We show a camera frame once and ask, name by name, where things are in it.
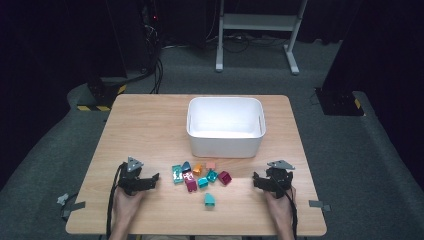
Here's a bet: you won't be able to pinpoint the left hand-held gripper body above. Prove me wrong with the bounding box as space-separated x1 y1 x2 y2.
117 156 148 197

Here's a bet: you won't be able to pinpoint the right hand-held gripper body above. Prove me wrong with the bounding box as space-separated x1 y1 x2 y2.
265 159 297 200

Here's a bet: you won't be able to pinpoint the white plastic bin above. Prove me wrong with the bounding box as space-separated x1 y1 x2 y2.
185 96 267 159

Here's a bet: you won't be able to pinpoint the person's left hand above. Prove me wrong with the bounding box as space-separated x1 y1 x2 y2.
112 187 146 220

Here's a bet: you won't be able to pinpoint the person's right hand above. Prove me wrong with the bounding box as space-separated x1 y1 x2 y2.
264 187 298 220

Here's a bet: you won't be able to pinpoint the green printed toy block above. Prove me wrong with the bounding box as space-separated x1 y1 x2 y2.
171 164 185 185

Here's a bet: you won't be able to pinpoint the grey tape strip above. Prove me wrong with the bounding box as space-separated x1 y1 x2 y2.
308 199 332 213
61 200 87 220

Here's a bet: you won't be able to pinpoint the black stand base yellow stripes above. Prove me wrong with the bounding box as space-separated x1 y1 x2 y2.
76 75 128 113

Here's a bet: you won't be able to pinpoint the black equipment rack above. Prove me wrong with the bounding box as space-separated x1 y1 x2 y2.
138 0 163 73

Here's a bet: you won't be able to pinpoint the white metal stand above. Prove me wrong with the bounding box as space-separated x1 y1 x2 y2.
215 0 309 76

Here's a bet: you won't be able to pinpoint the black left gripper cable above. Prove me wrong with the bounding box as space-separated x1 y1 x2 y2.
105 162 129 240

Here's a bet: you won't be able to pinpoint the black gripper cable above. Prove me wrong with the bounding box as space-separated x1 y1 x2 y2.
105 162 129 240
271 173 299 240

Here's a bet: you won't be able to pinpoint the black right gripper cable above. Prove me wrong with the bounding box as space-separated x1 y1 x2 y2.
271 173 299 240

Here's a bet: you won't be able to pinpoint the black floor cable bundle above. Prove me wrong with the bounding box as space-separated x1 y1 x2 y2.
143 54 165 95

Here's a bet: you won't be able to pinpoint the black cables under stand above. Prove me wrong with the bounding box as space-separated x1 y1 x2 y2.
205 30 288 54

